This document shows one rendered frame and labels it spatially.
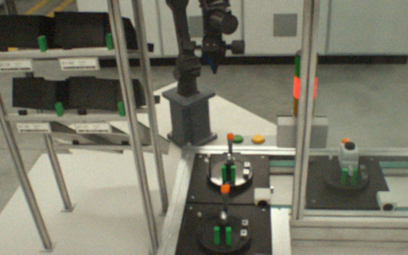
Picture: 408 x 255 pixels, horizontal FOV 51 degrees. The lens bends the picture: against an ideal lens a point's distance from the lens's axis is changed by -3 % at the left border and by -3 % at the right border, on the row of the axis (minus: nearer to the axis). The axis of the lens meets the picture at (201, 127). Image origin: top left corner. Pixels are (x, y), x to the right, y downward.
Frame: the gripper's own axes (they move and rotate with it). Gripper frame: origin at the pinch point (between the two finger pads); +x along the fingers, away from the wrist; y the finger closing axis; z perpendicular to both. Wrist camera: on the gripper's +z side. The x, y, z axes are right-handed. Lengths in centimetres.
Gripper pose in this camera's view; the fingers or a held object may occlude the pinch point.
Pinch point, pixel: (214, 63)
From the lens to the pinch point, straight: 135.3
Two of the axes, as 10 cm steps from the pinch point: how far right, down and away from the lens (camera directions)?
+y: 9.9, 0.0, -1.3
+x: 0.6, 8.5, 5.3
